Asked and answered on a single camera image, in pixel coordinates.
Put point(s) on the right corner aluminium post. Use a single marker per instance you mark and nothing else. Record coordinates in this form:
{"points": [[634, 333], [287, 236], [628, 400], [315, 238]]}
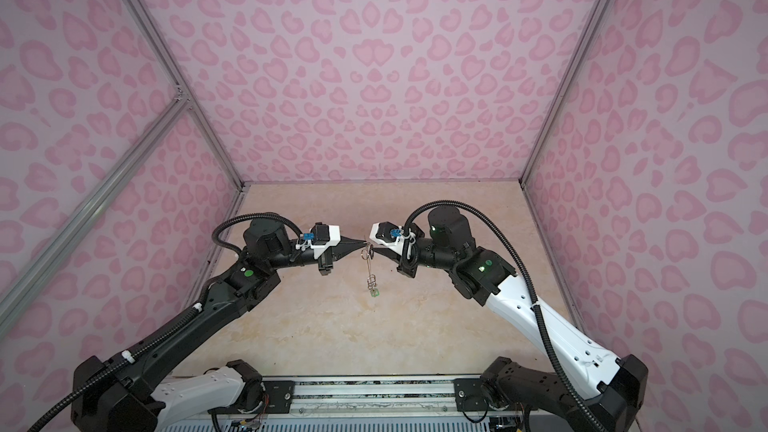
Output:
{"points": [[593, 22]]}

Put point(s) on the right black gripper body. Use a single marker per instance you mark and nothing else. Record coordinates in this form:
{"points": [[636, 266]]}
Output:
{"points": [[409, 266]]}

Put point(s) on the metal key holder plate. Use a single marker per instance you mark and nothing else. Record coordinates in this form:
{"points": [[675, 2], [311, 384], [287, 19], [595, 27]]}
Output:
{"points": [[367, 255]]}

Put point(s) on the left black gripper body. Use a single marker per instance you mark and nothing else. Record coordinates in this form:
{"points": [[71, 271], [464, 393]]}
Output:
{"points": [[325, 266]]}

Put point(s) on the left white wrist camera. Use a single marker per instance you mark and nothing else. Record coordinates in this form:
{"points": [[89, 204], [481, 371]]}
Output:
{"points": [[320, 238]]}

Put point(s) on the aluminium frame strut diagonal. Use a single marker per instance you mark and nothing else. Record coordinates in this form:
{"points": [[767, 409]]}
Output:
{"points": [[37, 273]]}

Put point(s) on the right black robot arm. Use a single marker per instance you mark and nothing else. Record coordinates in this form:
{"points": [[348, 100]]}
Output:
{"points": [[589, 386]]}

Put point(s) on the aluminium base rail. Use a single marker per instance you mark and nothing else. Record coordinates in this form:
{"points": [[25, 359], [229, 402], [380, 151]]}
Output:
{"points": [[382, 403]]}

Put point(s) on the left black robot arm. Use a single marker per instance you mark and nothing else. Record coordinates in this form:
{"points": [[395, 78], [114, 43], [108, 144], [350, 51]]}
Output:
{"points": [[122, 393]]}

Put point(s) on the left corner aluminium post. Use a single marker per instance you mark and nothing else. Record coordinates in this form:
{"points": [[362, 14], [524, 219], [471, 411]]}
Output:
{"points": [[168, 62]]}

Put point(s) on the corner aluminium post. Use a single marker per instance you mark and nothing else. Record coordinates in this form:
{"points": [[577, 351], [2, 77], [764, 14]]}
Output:
{"points": [[593, 22], [168, 62]]}

